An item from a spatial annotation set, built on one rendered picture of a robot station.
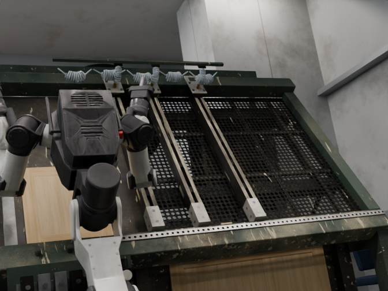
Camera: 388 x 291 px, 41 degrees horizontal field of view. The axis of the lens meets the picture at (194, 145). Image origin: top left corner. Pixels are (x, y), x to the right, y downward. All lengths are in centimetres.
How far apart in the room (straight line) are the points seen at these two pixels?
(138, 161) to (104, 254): 55
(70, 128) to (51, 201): 65
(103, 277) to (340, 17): 500
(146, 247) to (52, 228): 42
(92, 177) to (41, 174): 90
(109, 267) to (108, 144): 44
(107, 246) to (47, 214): 66
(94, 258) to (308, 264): 144
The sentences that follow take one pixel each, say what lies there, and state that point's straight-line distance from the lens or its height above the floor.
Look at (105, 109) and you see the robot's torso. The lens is 197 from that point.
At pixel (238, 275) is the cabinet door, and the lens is 272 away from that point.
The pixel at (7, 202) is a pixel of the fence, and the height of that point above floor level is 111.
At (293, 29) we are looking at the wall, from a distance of 652.
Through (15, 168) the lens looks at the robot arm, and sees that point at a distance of 213.
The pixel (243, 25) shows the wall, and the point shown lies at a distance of 618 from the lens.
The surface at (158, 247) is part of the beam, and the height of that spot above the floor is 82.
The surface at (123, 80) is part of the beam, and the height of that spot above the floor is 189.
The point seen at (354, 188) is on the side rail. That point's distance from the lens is 307.
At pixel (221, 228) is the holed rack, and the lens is 248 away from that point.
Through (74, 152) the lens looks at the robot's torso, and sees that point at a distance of 187.
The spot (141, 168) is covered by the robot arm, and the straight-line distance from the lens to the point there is 223.
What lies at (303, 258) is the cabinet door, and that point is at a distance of 292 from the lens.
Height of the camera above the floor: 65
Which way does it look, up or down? 15 degrees up
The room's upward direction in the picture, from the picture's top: 8 degrees counter-clockwise
